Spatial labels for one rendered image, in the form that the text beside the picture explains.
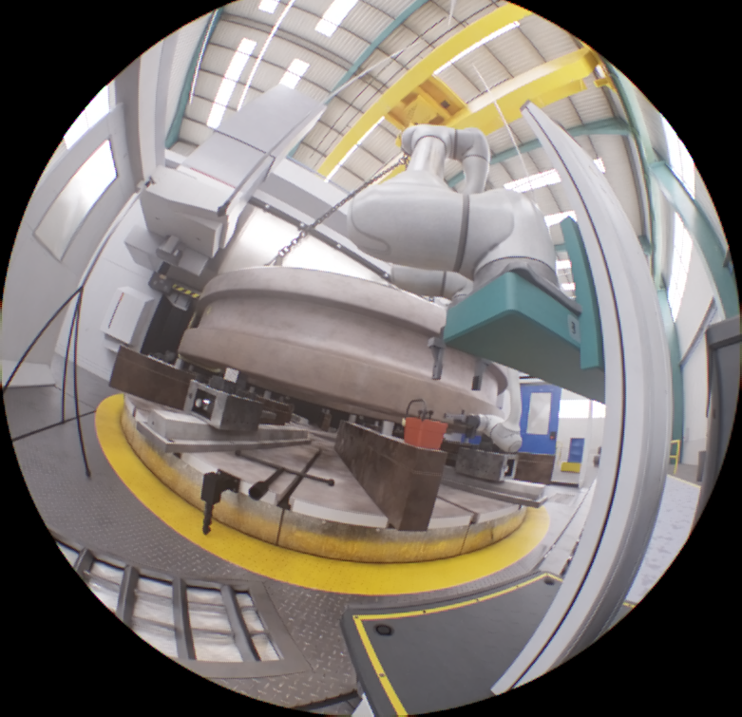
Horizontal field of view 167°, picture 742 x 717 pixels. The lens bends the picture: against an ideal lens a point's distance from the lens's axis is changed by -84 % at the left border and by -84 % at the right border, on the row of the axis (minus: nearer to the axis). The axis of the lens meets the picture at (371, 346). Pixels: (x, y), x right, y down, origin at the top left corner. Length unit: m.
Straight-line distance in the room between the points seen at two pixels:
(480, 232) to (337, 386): 1.41
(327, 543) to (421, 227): 1.32
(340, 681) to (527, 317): 0.93
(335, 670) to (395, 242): 1.05
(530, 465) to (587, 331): 2.99
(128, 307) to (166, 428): 3.17
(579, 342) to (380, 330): 1.67
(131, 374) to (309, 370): 1.67
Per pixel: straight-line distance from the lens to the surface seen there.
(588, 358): 0.40
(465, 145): 1.00
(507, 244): 0.42
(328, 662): 0.92
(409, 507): 1.12
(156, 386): 2.61
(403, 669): 0.55
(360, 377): 1.68
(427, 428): 1.10
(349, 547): 1.38
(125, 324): 4.35
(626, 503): 0.36
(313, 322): 1.95
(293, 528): 1.34
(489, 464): 2.15
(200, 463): 1.45
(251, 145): 4.40
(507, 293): 0.31
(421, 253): 0.43
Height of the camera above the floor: 0.76
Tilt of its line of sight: 17 degrees up
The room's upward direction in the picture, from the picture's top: 14 degrees clockwise
